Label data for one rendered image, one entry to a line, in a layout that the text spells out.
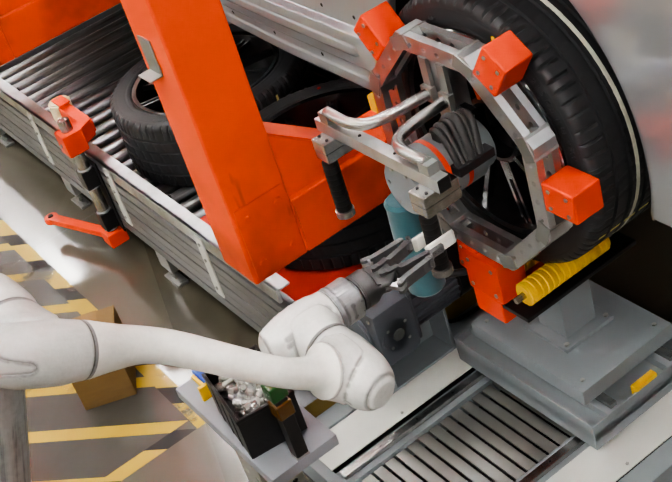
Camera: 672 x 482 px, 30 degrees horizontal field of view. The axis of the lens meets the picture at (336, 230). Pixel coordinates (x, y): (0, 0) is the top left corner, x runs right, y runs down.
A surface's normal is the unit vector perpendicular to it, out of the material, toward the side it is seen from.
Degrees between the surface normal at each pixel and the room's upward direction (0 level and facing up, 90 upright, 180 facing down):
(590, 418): 0
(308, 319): 11
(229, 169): 90
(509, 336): 0
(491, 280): 90
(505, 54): 35
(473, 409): 0
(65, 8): 90
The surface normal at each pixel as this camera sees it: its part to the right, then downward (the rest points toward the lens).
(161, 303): -0.25, -0.79
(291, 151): 0.57, 0.35
